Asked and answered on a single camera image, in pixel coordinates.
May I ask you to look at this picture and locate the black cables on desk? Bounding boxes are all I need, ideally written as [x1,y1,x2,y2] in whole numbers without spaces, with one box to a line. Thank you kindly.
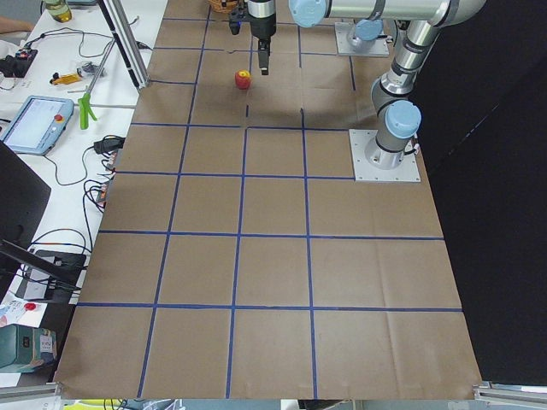
[25,25,127,296]

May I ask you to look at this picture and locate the wicker basket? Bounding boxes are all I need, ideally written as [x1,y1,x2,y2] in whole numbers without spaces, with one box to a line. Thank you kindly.
[208,0,238,14]

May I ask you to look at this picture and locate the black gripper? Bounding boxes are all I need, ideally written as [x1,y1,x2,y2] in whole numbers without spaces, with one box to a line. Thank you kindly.
[248,0,276,75]

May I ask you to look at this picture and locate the black monitor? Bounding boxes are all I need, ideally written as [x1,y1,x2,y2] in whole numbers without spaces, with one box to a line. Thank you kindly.
[1,144,85,303]

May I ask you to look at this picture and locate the green plastic grabber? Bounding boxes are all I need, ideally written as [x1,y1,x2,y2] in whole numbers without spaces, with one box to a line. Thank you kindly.
[78,92,97,130]

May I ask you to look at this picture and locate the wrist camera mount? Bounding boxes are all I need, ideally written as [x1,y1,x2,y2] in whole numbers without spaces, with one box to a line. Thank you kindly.
[228,0,248,35]

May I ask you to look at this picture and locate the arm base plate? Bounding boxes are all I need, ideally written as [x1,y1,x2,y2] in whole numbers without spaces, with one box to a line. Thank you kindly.
[334,20,389,58]
[349,129,421,183]

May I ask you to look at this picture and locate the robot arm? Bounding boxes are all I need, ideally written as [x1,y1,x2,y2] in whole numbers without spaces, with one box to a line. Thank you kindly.
[288,1,485,170]

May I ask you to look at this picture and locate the teach pendant tablet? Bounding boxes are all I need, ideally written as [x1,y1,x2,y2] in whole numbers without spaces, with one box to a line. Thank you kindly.
[1,95,74,155]

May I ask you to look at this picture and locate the red yellow apple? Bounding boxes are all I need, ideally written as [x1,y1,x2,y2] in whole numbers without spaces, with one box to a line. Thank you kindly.
[234,70,252,90]

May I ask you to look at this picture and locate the aluminium frame post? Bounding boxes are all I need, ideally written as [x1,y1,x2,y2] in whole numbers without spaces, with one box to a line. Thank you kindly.
[97,0,150,90]

